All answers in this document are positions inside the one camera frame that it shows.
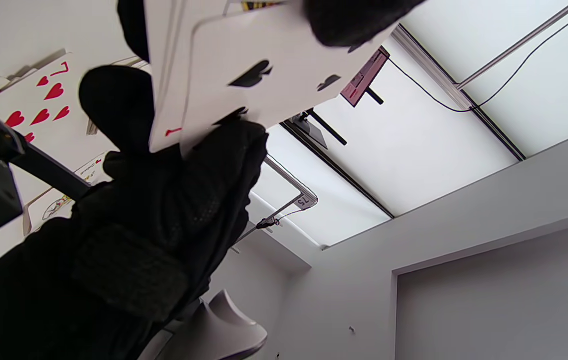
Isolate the person's left hand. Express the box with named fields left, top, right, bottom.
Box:
left=116, top=0, right=427, bottom=63

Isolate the person's right hand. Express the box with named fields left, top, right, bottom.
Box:
left=0, top=65, right=269, bottom=360

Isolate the deck of playing cards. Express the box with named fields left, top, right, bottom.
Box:
left=144, top=0, right=399, bottom=155

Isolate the coloured joker playing card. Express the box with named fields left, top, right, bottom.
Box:
left=23, top=152, right=114, bottom=237

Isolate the pile of hearts cards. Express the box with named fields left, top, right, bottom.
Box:
left=0, top=49, right=92, bottom=148

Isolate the pile of diamonds cards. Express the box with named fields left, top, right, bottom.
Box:
left=86, top=55, right=153, bottom=137

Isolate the black equipment stand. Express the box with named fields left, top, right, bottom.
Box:
left=284, top=87, right=384, bottom=151

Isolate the grey right hand controller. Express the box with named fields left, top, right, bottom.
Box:
left=139, top=289, right=268, bottom=360

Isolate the black hanging cable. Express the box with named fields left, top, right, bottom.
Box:
left=389, top=2, right=568, bottom=114

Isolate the aluminium frame with tag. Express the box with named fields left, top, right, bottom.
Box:
left=234, top=155, right=319, bottom=253

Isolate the aluminium rig frame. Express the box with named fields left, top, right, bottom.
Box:
left=456, top=0, right=568, bottom=91

